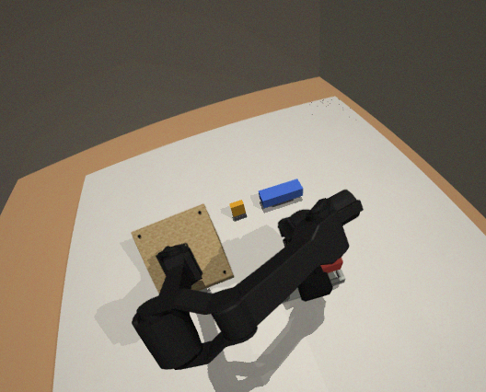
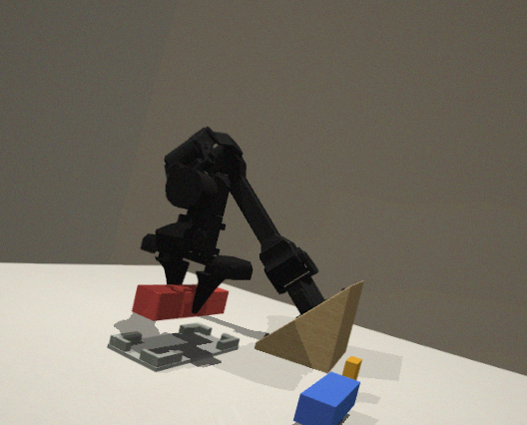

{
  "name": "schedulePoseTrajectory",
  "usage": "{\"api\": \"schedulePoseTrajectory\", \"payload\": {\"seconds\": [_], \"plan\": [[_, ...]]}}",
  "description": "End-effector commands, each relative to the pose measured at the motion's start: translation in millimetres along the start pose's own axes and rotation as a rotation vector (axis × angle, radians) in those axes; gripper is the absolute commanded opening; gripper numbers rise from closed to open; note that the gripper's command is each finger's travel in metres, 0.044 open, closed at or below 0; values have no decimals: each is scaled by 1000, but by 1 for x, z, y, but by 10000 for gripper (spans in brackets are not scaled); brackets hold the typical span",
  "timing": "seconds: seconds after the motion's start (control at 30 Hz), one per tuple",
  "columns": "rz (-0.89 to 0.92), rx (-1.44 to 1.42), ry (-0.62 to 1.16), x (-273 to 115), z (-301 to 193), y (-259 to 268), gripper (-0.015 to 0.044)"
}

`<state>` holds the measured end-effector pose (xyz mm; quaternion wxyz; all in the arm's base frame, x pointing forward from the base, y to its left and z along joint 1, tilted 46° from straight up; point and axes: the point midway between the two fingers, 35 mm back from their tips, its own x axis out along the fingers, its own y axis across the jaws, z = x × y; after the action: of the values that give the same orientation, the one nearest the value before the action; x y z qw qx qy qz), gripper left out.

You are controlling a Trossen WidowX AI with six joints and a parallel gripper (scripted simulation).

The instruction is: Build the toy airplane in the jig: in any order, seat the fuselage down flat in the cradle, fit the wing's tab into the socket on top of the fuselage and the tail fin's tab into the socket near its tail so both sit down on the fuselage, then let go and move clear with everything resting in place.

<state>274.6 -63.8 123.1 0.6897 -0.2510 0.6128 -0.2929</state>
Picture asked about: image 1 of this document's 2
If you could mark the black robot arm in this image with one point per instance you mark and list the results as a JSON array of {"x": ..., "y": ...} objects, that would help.
[{"x": 164, "y": 324}]

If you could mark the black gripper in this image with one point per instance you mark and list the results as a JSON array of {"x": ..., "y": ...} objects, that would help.
[{"x": 316, "y": 285}]

